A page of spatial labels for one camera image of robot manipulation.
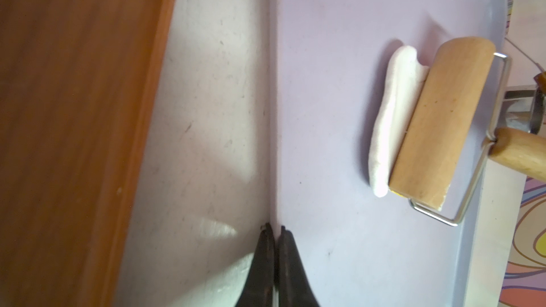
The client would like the wooden dough roller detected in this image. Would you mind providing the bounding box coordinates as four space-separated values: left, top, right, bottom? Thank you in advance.
389 36 545 227

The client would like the lilac plastic cutting mat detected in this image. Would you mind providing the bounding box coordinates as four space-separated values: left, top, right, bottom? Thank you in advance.
270 0 506 306

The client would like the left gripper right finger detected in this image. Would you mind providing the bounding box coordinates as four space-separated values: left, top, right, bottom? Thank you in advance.
278 226 319 307

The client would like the round metal cutter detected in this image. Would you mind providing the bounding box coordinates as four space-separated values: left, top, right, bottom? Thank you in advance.
502 85 545 135

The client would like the white dough piece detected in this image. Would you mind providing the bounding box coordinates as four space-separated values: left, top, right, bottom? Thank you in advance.
368 45 429 198

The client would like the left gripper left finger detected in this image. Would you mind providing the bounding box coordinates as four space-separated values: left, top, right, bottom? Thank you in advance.
235 223 276 307

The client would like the brown wooden tray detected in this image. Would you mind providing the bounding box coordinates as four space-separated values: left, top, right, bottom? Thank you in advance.
1 0 175 306

